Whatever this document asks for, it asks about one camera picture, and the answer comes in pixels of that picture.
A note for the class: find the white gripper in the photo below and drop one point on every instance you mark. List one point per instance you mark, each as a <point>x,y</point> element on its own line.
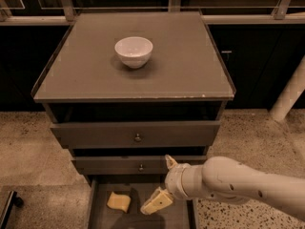
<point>173,179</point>

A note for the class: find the yellow sponge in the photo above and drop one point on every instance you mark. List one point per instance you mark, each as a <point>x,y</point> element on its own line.
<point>119,202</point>

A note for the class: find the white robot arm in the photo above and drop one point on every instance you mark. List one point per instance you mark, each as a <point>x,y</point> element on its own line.
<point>223,179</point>

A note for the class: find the brass middle drawer knob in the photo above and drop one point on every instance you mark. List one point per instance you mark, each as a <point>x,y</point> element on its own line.
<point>141,168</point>

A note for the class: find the brass drawer knob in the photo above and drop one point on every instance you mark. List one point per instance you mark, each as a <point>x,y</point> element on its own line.
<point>141,168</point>
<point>138,138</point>

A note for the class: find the grey bottom drawer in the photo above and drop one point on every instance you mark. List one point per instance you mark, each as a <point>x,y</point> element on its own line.
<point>180,215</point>

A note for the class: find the grey drawer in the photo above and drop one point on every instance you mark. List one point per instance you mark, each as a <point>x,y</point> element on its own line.
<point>119,165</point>
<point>180,215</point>
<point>162,134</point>

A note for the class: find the grey middle drawer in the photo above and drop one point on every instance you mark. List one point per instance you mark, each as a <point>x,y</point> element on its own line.
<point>119,165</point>

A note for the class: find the brass top drawer knob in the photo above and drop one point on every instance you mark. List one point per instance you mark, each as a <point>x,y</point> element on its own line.
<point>138,138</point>

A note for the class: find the grey top drawer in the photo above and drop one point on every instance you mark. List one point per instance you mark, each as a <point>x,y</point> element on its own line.
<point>162,134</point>

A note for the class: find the grey drawer cabinet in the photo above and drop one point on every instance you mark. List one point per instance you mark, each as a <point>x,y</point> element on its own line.
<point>184,80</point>

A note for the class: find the white ceramic bowl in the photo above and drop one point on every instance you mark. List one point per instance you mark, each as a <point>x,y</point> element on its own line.
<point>134,51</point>

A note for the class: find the white cylindrical post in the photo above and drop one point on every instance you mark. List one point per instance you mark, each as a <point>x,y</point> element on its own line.
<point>291,93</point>

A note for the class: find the metal railing frame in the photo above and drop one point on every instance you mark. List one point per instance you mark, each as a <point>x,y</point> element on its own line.
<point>214,12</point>

